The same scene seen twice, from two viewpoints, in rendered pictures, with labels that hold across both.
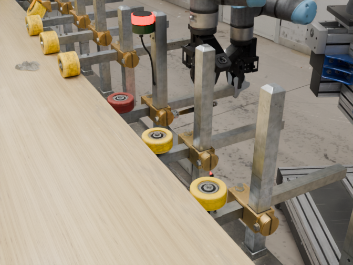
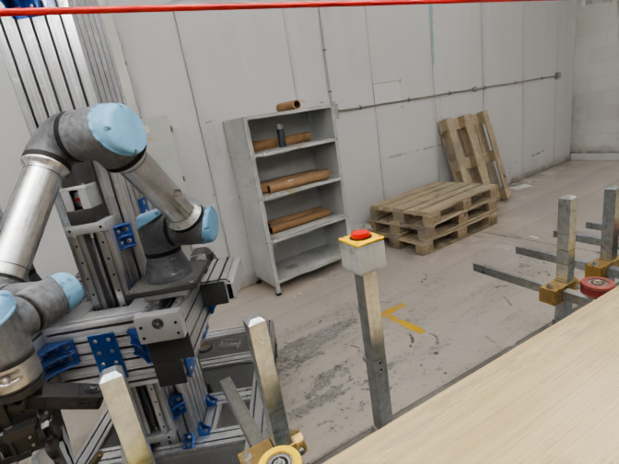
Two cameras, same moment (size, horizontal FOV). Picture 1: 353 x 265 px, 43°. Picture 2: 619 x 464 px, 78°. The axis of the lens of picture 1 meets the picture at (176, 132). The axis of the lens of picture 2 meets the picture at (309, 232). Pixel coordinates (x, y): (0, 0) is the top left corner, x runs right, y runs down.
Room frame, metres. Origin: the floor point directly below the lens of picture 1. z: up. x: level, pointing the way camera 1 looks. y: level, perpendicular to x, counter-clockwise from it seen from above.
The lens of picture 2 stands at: (0.62, 0.46, 1.48)
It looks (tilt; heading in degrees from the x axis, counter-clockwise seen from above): 17 degrees down; 273
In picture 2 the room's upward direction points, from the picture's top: 9 degrees counter-clockwise
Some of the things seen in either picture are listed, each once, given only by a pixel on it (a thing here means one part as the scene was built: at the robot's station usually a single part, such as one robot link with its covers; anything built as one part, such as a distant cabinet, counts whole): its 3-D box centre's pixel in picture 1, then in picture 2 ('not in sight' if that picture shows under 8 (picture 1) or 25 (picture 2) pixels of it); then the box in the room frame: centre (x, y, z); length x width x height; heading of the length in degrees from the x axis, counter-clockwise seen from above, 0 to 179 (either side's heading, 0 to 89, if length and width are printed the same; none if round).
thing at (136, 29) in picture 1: (143, 27); not in sight; (1.20, 0.09, 1.12); 0.06 x 0.06 x 0.02
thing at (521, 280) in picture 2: not in sight; (530, 284); (-0.02, -0.71, 0.84); 0.43 x 0.03 x 0.04; 118
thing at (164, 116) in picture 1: (156, 110); not in sight; (1.25, 0.06, 0.85); 0.13 x 0.06 x 0.05; 28
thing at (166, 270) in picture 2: not in sight; (166, 261); (1.17, -0.74, 1.09); 0.15 x 0.15 x 0.10
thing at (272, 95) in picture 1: (261, 185); (275, 418); (0.79, -0.19, 0.90); 0.03 x 0.03 x 0.48; 28
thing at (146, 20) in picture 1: (142, 18); not in sight; (1.20, 0.09, 1.15); 0.06 x 0.06 x 0.02
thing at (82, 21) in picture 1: (80, 18); not in sight; (1.91, 0.42, 0.95); 0.13 x 0.06 x 0.05; 28
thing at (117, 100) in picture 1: (121, 113); not in sight; (1.21, 0.17, 0.85); 0.08 x 0.08 x 0.11
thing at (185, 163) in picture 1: (172, 141); not in sight; (1.21, 0.01, 0.75); 0.26 x 0.01 x 0.10; 28
